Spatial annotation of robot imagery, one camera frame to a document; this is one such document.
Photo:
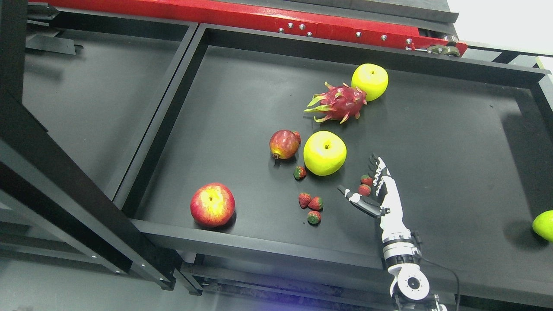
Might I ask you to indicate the yellow apple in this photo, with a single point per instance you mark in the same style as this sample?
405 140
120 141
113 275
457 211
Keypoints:
372 79
324 153

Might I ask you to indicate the red conveyor frame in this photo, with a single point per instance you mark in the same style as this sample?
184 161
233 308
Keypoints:
276 20

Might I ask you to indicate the yellow apple far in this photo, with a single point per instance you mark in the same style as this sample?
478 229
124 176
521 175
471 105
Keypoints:
372 79

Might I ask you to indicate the white robotic hand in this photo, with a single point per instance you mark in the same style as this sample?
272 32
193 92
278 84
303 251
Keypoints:
384 187

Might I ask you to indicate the pink dragon fruit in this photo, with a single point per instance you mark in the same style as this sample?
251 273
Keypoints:
337 103

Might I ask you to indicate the strawberry near fingers lower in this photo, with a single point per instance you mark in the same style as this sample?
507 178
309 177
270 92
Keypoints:
364 190

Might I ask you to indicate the strawberry lowest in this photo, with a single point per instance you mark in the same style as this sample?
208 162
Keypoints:
314 217

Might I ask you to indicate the green apple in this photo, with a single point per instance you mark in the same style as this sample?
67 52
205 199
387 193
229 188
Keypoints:
542 225

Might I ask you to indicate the strawberry right of pair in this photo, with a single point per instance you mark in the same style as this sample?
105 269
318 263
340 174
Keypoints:
316 203

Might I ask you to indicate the strawberry fingers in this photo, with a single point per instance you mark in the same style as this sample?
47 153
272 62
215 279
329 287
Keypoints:
364 190
366 180

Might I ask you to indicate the strawberry beside yellow apple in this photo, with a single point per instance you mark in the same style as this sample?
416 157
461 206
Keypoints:
299 173

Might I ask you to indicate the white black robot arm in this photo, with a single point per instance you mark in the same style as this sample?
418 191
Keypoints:
410 288

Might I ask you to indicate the red apple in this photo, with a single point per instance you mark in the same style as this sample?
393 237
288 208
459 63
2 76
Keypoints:
212 205

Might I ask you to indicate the yellow apple near centre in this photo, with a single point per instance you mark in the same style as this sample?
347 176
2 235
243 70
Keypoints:
324 153

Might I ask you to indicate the black metal shelf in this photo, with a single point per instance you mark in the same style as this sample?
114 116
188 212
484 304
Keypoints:
102 150

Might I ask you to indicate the strawberry near fingers upper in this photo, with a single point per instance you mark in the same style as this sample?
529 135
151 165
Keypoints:
366 180

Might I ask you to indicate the red pomegranate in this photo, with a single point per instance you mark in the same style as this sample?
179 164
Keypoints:
284 144

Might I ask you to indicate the strawberry left of pair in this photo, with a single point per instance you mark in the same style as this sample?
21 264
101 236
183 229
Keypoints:
304 199

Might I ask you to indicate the strawberry of pair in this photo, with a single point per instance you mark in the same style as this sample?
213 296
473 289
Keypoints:
304 199
316 203

